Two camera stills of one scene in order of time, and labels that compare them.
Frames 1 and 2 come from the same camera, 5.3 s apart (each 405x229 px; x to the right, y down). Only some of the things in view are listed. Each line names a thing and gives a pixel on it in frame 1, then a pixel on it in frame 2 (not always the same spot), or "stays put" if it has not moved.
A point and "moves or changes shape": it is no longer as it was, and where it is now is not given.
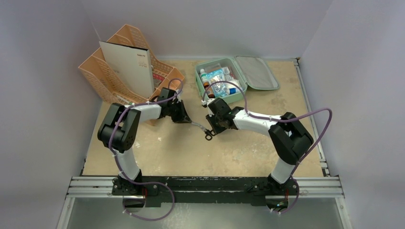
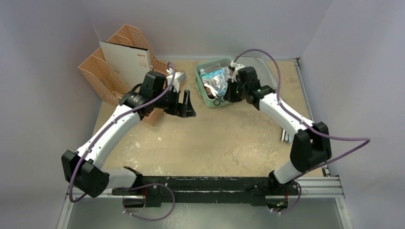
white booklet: [134, 64] stays put
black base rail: [184, 189] stays put
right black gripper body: [216, 122] to [230, 93]
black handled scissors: [208, 133] moves or changes shape
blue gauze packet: [219, 88] stays put
